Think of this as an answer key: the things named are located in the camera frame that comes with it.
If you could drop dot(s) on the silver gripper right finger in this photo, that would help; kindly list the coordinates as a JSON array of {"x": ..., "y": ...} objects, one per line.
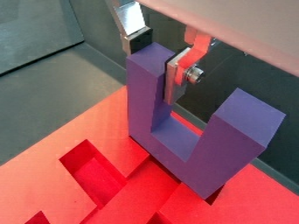
[{"x": 180, "y": 67}]

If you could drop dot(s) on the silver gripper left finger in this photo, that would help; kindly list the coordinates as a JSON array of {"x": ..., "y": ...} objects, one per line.
[{"x": 134, "y": 33}]

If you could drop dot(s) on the purple U-shaped block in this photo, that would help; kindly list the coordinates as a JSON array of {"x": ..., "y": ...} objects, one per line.
[{"x": 202, "y": 157}]

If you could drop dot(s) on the red insertion board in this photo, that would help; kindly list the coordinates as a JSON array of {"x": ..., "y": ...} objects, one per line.
[{"x": 86, "y": 175}]

